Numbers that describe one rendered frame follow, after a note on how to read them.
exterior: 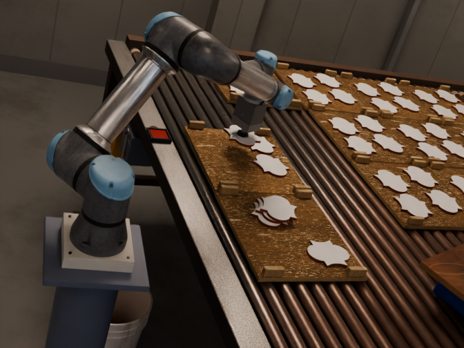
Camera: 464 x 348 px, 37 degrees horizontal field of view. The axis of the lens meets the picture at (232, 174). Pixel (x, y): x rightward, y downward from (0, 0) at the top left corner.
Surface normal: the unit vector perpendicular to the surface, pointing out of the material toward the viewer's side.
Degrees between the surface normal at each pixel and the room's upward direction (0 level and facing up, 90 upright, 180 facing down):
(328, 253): 0
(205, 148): 0
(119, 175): 10
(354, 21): 90
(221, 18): 90
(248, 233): 0
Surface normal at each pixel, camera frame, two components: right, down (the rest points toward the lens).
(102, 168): 0.36, -0.73
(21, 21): 0.21, 0.54
